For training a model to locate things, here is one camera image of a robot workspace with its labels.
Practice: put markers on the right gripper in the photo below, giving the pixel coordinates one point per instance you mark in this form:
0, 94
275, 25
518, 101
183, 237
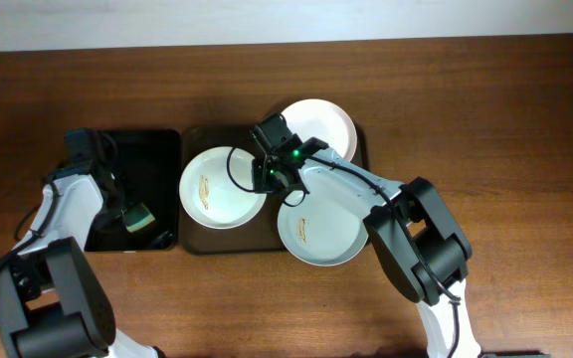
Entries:
260, 181

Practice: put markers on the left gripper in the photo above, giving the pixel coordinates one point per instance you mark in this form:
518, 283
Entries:
106, 214

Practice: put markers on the green yellow sponge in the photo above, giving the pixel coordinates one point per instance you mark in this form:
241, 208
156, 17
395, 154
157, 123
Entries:
137, 218

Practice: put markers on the white plate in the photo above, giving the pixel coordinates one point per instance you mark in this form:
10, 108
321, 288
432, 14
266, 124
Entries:
208, 194
323, 120

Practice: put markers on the pale blue plate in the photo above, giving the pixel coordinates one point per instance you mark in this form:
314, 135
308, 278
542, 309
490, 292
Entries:
322, 229

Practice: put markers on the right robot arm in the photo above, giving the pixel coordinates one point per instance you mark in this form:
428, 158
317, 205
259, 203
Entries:
419, 245

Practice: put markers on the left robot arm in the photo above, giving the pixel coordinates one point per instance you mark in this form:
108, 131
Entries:
51, 303

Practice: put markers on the brown plastic serving tray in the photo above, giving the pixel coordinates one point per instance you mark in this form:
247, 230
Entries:
258, 235

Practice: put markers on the black rectangular tray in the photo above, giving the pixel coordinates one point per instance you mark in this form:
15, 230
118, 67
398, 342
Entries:
147, 162

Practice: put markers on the white plate top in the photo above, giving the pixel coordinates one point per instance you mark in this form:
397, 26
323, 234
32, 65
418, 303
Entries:
323, 120

